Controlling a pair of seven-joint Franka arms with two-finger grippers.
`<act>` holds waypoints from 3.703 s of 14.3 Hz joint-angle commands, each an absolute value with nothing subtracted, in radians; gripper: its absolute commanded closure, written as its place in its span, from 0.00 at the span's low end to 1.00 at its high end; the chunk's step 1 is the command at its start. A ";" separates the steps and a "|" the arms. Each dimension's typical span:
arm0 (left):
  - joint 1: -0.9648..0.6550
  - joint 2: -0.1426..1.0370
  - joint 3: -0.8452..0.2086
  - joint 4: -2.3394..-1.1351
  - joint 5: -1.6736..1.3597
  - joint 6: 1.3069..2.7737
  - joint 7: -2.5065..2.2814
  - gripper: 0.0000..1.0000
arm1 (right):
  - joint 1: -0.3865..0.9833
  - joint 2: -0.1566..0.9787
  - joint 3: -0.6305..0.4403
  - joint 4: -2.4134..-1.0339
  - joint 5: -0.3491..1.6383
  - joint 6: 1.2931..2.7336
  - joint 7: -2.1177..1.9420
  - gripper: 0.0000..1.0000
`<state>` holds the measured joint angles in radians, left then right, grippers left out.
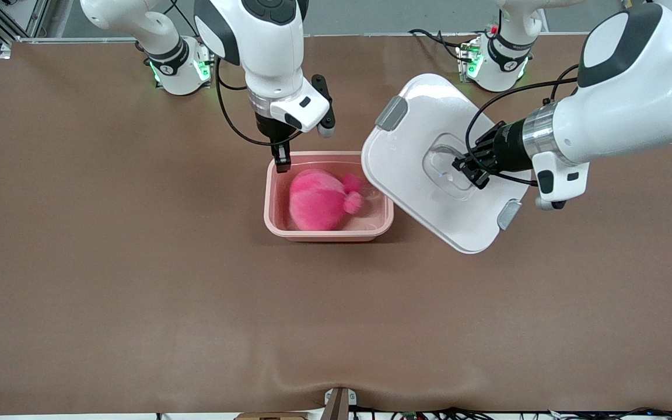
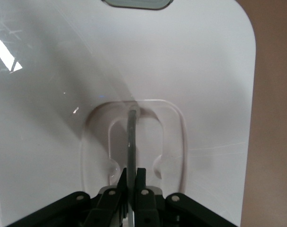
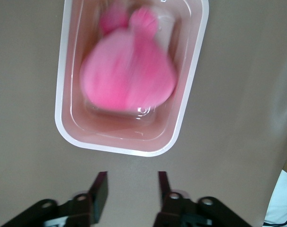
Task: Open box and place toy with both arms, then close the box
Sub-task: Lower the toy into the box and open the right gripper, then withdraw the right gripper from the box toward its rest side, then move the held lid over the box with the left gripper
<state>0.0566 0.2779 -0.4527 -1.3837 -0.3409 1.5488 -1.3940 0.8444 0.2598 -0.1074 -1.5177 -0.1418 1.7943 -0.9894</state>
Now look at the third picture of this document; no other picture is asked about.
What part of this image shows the brown table mat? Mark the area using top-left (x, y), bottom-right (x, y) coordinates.
top-left (0, 0), bottom-right (287, 227)

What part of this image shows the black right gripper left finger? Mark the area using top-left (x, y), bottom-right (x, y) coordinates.
top-left (1, 171), bottom-right (109, 227)

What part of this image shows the pink plastic box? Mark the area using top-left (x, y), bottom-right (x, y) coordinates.
top-left (54, 0), bottom-right (210, 157)

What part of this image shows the pink plush toy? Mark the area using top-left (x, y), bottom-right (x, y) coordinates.
top-left (79, 4), bottom-right (178, 113)

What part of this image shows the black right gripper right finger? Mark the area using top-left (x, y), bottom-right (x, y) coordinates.
top-left (152, 172), bottom-right (251, 227)

